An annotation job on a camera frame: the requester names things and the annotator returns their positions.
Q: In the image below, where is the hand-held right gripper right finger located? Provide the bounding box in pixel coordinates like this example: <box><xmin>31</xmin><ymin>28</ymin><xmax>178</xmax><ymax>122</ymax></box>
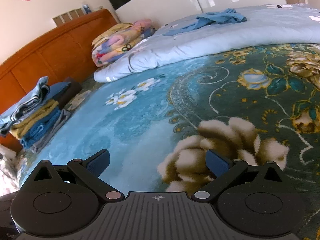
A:
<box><xmin>191</xmin><ymin>149</ymin><xmax>288</xmax><ymax>202</ymax></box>

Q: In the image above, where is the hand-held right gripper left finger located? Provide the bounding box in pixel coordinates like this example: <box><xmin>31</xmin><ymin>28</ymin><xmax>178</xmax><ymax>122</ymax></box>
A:
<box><xmin>32</xmin><ymin>149</ymin><xmax>126</xmax><ymax>202</ymax></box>

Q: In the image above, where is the grey folded garment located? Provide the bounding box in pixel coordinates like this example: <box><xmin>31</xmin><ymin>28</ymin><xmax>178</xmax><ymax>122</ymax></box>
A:
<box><xmin>30</xmin><ymin>109</ymin><xmax>73</xmax><ymax>154</ymax></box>

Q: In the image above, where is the teal floral bed blanket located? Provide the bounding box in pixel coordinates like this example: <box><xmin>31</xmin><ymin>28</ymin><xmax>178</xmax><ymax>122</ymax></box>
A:
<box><xmin>0</xmin><ymin>42</ymin><xmax>320</xmax><ymax>240</ymax></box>

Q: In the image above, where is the dark blue folded towel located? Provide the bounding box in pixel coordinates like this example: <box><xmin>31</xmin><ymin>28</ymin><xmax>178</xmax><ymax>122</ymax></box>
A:
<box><xmin>20</xmin><ymin>109</ymin><xmax>65</xmax><ymax>149</ymax></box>

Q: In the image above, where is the dark brown folded garment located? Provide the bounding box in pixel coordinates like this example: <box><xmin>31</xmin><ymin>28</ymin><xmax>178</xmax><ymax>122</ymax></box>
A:
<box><xmin>57</xmin><ymin>78</ymin><xmax>83</xmax><ymax>108</ymax></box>

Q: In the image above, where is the navy folded garment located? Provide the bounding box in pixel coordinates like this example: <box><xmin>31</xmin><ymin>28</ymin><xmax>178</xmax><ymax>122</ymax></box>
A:
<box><xmin>49</xmin><ymin>82</ymin><xmax>71</xmax><ymax>103</ymax></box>

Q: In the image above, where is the white patterned bed sheet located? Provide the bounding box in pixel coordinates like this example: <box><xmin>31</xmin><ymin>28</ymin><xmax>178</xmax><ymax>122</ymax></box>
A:
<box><xmin>0</xmin><ymin>145</ymin><xmax>25</xmax><ymax>198</ymax></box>

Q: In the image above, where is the light blue striped folded garment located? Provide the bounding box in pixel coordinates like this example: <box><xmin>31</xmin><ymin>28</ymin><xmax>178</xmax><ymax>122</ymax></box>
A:
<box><xmin>0</xmin><ymin>76</ymin><xmax>52</xmax><ymax>137</ymax></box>

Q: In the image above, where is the folded colourful floral blanket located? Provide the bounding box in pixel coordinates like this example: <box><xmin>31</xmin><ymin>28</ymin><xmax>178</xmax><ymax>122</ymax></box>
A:
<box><xmin>91</xmin><ymin>19</ymin><xmax>158</xmax><ymax>68</ymax></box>

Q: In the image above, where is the orange wooden headboard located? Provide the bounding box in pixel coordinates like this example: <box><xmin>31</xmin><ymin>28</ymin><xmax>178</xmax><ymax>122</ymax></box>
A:
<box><xmin>0</xmin><ymin>8</ymin><xmax>121</xmax><ymax>153</ymax></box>

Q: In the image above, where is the light blue flowered quilt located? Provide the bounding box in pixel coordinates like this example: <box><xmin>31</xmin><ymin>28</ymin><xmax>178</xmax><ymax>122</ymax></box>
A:
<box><xmin>93</xmin><ymin>2</ymin><xmax>320</xmax><ymax>83</ymax></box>

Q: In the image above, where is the brown cardboard sheet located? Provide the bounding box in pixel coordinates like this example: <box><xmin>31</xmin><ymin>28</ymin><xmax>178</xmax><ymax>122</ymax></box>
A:
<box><xmin>52</xmin><ymin>7</ymin><xmax>85</xmax><ymax>27</ymax></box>

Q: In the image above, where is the blue white box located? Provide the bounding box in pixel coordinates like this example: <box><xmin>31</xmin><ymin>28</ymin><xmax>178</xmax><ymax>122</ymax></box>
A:
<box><xmin>81</xmin><ymin>2</ymin><xmax>93</xmax><ymax>15</ymax></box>

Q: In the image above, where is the white glossy wardrobe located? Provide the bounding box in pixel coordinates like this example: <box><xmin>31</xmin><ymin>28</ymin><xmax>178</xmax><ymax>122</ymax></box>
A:
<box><xmin>96</xmin><ymin>0</ymin><xmax>288</xmax><ymax>28</ymax></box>

